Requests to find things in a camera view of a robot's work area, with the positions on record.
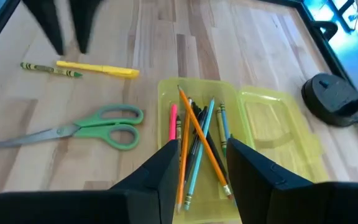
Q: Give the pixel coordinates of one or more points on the yellow-green Crayola crayon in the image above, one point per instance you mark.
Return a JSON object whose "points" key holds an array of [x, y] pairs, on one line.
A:
{"points": [[48, 69]]}

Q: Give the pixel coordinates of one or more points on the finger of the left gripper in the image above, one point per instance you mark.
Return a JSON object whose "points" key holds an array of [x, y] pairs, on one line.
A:
{"points": [[47, 21], [85, 21]]}

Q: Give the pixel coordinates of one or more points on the yellow translucent supply box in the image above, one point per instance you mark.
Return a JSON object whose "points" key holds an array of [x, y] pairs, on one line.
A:
{"points": [[204, 90]]}

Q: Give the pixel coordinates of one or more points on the teal pencil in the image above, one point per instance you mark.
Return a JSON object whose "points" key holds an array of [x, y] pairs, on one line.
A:
{"points": [[202, 143]]}

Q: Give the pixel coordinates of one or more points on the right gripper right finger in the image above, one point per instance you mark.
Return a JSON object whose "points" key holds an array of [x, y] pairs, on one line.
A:
{"points": [[275, 199]]}

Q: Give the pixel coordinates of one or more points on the yellow translucent box lid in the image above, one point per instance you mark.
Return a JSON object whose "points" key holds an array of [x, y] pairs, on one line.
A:
{"points": [[275, 124]]}

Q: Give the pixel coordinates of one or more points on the black desk lamp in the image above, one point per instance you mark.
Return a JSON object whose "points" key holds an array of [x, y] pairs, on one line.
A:
{"points": [[331, 96]]}

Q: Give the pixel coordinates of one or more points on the dark olive crayon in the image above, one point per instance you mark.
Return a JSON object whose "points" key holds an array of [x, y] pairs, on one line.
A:
{"points": [[178, 127]]}

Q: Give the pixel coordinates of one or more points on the blue crayon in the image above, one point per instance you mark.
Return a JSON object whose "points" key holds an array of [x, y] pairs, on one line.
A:
{"points": [[225, 121]]}

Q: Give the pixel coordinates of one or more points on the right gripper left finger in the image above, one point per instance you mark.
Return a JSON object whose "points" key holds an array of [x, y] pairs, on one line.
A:
{"points": [[104, 208]]}

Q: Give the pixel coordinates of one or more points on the pink highlighter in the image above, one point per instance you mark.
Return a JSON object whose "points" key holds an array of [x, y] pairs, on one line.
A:
{"points": [[173, 121]]}

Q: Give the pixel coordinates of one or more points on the yellow highlighter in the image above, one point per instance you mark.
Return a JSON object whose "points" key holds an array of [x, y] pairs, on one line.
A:
{"points": [[104, 69]]}

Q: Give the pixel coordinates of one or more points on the orange pencil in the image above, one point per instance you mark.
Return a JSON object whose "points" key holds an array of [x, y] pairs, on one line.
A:
{"points": [[185, 149], [197, 124]]}

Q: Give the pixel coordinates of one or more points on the black pen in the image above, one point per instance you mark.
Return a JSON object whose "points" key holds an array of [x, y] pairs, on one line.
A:
{"points": [[199, 124]]}

